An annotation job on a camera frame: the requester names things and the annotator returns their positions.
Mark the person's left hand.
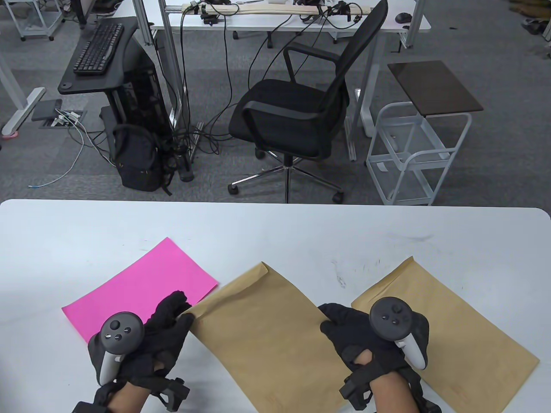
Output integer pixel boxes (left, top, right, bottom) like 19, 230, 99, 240
87, 290, 195, 390

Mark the person's right hand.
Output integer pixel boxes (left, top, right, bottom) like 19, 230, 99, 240
317, 303, 430, 379

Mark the pink paper sheet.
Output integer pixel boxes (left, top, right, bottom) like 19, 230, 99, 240
62, 237, 220, 343

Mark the brown paper envelope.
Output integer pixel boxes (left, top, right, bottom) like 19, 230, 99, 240
185, 262, 375, 413
351, 256, 540, 413

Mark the person's left forearm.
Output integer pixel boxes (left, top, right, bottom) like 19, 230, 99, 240
108, 381, 151, 413

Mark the person's right forearm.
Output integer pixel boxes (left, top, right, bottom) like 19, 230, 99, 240
372, 372, 416, 413

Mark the grey left hand controller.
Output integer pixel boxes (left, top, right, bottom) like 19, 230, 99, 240
98, 312, 145, 385

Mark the grey hand controller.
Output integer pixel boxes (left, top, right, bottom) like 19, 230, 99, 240
369, 298, 427, 370
98, 312, 145, 385

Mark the grey right hand controller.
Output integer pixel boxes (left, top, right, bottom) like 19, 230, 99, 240
369, 298, 427, 370

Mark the white rolling cart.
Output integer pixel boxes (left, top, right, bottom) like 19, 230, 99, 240
366, 102, 473, 206

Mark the black water bottle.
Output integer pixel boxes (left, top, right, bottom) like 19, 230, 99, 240
174, 144, 195, 182

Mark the black backpack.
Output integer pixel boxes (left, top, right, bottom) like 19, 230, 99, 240
111, 124, 175, 196

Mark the black office chair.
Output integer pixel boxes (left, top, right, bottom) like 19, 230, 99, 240
228, 0, 389, 204

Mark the floor socket box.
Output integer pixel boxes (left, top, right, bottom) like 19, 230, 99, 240
41, 110, 87, 129

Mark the black computer tower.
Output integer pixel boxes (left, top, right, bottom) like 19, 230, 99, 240
121, 43, 173, 142

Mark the grey floor plate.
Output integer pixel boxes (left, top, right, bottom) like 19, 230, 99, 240
31, 99, 63, 122

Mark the dark brown board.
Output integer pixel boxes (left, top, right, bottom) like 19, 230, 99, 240
387, 60, 484, 118

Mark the black keyboard stand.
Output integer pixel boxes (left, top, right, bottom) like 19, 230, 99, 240
58, 16, 149, 142

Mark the white desk leg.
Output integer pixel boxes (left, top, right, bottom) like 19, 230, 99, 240
0, 56, 46, 136

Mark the black keyboard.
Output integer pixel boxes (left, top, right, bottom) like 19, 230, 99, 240
72, 22, 125, 76

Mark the white office desk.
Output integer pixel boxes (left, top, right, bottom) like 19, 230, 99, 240
110, 0, 432, 138

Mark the white wheeled trolley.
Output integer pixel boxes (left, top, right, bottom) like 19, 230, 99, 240
3, 0, 65, 42

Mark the dark shoe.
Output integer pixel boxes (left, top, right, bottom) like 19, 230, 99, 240
522, 17, 551, 35

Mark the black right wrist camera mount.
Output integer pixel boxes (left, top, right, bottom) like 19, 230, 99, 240
339, 361, 442, 413

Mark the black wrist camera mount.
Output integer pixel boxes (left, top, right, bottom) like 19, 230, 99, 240
71, 376, 191, 413
339, 361, 442, 413

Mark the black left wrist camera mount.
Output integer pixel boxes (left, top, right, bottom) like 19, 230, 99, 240
71, 376, 191, 413

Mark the white cable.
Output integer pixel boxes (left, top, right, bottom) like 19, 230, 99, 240
28, 125, 87, 189

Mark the aluminium frame post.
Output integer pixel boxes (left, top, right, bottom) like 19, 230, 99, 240
402, 0, 426, 49
157, 0, 190, 127
133, 0, 154, 46

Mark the tangle of black cables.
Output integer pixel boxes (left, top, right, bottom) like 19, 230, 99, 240
172, 4, 285, 155

